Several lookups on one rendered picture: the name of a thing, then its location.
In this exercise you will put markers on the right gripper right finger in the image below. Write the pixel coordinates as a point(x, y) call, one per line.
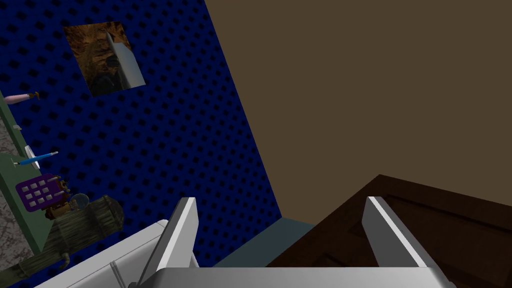
point(390, 248)

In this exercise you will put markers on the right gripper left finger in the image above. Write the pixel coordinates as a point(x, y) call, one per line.
point(178, 244)

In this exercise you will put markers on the dark brown wooden door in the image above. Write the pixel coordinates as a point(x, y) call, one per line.
point(460, 234)

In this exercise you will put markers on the white appliance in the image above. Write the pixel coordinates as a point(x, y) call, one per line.
point(102, 262)

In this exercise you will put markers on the brown picture on wall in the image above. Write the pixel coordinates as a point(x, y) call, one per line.
point(102, 60)

